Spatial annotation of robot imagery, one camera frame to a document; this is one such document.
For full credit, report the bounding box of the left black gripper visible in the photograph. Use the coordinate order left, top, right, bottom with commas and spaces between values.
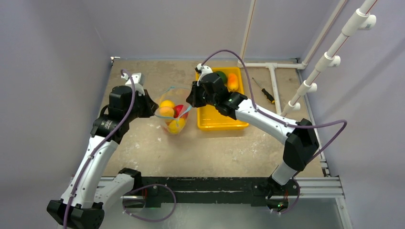
124, 89, 159, 122

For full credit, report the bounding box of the red apple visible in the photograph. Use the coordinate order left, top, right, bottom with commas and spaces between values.
173, 104, 189, 119

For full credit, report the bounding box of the clear zip top bag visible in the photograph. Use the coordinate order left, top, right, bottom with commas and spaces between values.
154, 87, 192, 135

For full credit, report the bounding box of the yellow plastic tray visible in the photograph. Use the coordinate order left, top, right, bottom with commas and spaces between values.
197, 67, 249, 131

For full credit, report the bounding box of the yellow lemon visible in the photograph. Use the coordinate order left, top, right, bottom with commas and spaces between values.
160, 100, 175, 108

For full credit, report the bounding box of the peach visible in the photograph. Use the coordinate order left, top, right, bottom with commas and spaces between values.
159, 107, 175, 118

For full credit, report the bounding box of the yellow round fruit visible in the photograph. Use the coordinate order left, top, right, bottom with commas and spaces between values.
168, 118, 186, 135

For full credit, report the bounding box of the green avocado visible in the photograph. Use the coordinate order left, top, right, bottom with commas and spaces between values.
215, 71, 228, 84

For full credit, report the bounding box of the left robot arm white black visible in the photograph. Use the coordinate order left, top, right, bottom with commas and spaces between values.
46, 83, 158, 229

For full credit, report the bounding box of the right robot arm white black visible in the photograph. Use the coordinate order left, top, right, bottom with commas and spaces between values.
186, 73, 319, 194

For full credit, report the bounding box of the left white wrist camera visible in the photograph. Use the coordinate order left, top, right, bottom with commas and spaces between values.
121, 73, 146, 96

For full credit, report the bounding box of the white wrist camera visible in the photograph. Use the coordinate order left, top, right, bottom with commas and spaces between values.
121, 73, 146, 96
195, 63, 213, 86

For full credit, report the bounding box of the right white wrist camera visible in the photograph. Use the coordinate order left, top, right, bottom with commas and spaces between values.
195, 63, 213, 86

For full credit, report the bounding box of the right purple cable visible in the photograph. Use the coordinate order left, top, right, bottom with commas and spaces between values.
200, 49, 348, 216

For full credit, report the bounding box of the purple cable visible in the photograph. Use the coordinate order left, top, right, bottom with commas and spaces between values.
200, 49, 348, 216
63, 69, 177, 229

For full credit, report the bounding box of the black handled screwdriver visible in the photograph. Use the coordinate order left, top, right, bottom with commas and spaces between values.
252, 77, 275, 104

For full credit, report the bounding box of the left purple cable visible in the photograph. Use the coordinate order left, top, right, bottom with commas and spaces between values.
63, 69, 177, 229

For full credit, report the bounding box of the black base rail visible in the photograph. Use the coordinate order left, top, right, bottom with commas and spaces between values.
124, 177, 300, 210

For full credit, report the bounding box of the aluminium frame rail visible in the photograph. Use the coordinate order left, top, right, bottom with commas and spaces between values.
296, 177, 344, 198

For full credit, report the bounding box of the white pvc pipe frame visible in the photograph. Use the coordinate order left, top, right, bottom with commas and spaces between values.
237, 0, 377, 116

